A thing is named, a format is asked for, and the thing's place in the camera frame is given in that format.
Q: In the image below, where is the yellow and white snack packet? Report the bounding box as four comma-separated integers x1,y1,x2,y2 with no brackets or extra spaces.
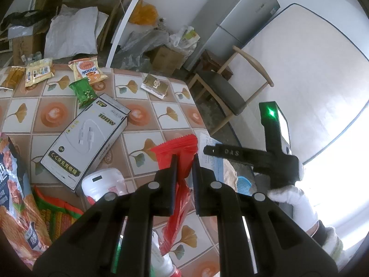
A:
24,58,55,88

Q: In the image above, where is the large green foil snack bag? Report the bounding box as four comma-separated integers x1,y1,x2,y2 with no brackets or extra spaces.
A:
32,185,84,243

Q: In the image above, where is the black cloth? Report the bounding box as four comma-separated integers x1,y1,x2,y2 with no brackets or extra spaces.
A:
0,9,55,31

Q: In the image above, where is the white woven sack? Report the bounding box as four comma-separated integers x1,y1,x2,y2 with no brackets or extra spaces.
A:
43,6,100,61

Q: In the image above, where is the brown cardboard box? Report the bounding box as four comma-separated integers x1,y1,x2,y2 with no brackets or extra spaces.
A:
13,32,47,64
147,45,188,75

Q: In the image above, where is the small green snack packet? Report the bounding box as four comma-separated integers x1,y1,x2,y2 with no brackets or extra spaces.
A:
68,79,97,108

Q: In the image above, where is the white long table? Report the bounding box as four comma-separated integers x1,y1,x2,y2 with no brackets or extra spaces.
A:
17,0,146,68

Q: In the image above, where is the white paper sheet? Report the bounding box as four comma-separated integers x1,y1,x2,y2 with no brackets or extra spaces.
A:
197,133,228,176

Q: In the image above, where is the red snack wrapper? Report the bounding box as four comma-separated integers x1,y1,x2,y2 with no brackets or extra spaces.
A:
150,134,199,256

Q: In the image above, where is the grey refrigerator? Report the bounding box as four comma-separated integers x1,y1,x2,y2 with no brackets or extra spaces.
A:
184,0,281,70

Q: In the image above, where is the beige cloth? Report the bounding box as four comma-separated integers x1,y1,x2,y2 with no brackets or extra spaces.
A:
223,164,238,192

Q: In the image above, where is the person's right hand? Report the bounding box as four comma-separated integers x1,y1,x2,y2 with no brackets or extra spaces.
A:
268,184,319,231

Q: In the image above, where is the blue mesh wastebasket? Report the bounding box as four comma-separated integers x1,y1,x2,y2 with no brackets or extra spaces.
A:
236,176,257,195

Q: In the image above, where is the large orange chips bag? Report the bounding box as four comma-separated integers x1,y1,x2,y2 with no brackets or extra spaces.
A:
0,134,51,269

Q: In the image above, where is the yellow plastic bag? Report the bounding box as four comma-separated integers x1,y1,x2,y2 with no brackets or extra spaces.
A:
128,0,159,25

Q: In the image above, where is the white plastic bag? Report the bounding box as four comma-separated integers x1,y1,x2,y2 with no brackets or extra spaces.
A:
169,25,201,58

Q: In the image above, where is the person's right forearm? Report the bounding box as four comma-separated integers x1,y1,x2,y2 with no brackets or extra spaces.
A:
306,221,345,263

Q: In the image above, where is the brown snack packet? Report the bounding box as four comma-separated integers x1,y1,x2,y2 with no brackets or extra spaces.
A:
0,66,26,90

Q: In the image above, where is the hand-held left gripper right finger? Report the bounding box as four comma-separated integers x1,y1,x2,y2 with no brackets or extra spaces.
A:
192,153,338,277

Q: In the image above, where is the orange biscuit packet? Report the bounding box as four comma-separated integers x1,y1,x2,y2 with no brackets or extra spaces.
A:
68,57,108,85

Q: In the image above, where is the wooden chair with dark seat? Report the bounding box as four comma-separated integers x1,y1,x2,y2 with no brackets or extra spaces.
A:
187,45,274,133

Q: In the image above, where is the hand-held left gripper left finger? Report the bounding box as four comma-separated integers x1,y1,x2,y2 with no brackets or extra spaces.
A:
32,154,179,277

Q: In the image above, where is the gold wrapped packet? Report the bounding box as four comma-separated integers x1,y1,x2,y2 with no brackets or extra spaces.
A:
140,73,170,98

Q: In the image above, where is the brown wooden stool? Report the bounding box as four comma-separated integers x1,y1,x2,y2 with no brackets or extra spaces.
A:
196,50,234,80

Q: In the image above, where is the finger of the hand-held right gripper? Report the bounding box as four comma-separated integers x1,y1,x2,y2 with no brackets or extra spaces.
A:
203,144,270,166

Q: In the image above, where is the white charging cable box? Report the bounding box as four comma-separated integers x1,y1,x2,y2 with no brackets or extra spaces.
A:
40,93,131,192

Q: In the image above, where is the grey plastic bag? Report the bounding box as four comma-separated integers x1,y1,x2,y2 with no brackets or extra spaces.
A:
115,29,170,71

